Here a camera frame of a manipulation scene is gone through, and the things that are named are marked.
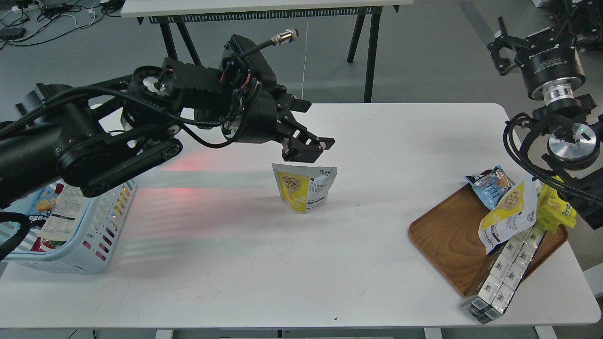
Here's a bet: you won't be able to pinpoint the brown wooden tray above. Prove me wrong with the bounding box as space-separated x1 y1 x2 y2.
408 170 568 298

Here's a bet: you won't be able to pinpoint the black legged background table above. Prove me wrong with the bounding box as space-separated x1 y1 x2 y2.
120 0 413 103

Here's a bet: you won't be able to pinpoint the light blue plastic basket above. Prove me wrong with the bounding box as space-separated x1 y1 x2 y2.
6 180 137 274

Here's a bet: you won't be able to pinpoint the blue snack packet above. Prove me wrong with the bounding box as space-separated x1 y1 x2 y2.
464 165 515 210

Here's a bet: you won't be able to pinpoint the white hanging cable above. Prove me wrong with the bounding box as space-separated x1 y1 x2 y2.
301 18 310 103

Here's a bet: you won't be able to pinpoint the blue chips packet in basket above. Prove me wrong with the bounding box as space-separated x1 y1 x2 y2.
27 185 59 223

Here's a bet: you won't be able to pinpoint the white multipack snack boxes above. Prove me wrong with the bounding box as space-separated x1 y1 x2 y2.
460 226 547 324

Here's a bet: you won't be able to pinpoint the white snack packet in basket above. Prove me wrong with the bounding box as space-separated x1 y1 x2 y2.
38 185 90 241

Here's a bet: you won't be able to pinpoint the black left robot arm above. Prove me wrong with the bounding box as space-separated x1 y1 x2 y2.
0 29 334 259

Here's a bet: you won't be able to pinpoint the black floor cables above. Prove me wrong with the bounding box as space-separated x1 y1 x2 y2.
0 0 125 48

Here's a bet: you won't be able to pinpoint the yellow cartoon face snack bag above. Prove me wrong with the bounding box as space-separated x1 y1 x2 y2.
536 183 577 234

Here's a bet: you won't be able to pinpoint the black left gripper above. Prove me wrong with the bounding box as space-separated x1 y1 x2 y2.
221 84 335 162

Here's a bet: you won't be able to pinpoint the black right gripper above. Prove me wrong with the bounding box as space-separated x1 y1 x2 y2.
487 0 603 101

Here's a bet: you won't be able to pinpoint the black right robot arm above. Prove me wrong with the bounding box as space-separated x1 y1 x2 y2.
487 0 603 229

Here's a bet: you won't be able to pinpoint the yellow white nut snack pouch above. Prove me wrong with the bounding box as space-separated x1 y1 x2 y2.
272 163 338 214

